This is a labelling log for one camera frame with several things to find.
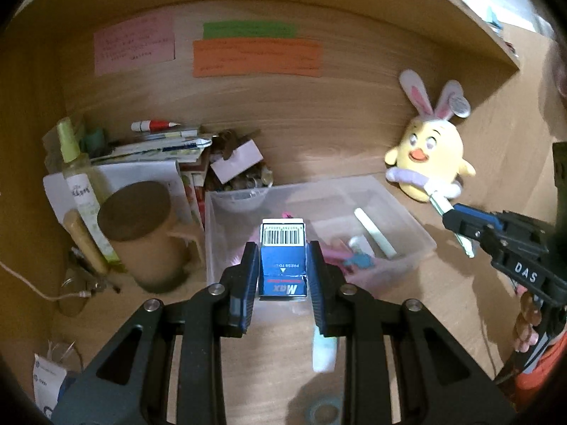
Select clear plastic storage box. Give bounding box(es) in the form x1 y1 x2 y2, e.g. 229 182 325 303
204 175 438 295

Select teal plastic item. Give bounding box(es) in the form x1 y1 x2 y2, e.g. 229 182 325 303
83 127 108 161

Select yellow bunny plush toy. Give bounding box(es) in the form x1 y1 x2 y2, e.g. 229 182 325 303
383 69 477 204

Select person's orange garment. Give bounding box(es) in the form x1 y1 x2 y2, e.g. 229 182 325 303
514 341 567 409

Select brown hair clip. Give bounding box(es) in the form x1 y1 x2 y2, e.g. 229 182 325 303
213 128 262 161

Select eyeglasses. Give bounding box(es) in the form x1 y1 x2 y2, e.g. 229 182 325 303
57 248 121 318

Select brown lidded mug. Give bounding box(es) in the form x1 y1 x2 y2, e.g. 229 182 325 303
97 181 205 294

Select white and green ointment tube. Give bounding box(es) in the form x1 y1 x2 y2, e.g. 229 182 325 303
427 188 476 259

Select pile of small trinkets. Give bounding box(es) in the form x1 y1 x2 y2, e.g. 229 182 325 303
207 164 276 192

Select red and white pen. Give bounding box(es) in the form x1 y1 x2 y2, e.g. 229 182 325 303
131 119 181 132

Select blue staples box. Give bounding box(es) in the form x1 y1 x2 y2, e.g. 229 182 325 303
258 218 309 302

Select white cable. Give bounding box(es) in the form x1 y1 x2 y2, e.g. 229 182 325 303
0 260 92 302

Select person's right hand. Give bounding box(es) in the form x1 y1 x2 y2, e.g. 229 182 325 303
511 293 544 354

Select orange paper note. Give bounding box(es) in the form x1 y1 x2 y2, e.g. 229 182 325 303
192 39 323 79

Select green spray bottle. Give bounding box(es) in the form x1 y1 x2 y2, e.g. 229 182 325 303
55 117 121 272

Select tan slim tube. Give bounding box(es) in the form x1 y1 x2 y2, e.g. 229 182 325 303
63 210 110 276

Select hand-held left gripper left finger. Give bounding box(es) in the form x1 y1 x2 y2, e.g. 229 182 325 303
52 241 260 425

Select green paper note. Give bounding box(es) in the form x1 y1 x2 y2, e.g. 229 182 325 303
202 20 297 40

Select clear plastic bowl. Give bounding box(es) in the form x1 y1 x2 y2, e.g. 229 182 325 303
213 186 272 214

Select white printed packet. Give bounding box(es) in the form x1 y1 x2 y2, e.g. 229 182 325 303
33 352 72 413

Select mint green squeeze tube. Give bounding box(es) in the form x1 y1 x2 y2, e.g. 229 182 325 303
312 325 338 373

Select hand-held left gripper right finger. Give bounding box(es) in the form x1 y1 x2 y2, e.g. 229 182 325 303
307 240 517 425

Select stack of books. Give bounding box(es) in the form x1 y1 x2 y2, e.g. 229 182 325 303
89 127 214 231

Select pink paper note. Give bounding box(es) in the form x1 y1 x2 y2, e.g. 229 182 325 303
93 12 176 76

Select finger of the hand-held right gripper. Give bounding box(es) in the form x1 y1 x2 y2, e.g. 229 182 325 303
442 210 492 245
453 203 506 228

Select small pink box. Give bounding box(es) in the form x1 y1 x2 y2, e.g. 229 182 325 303
210 139 263 183

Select white paper sheet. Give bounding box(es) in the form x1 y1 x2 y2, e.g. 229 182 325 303
43 159 196 231

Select blue and pink clip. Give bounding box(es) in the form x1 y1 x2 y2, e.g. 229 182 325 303
340 251 375 272

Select teal tape roll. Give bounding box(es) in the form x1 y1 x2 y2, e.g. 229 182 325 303
308 401 344 425

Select light green stick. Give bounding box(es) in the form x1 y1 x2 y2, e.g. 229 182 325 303
353 207 398 260

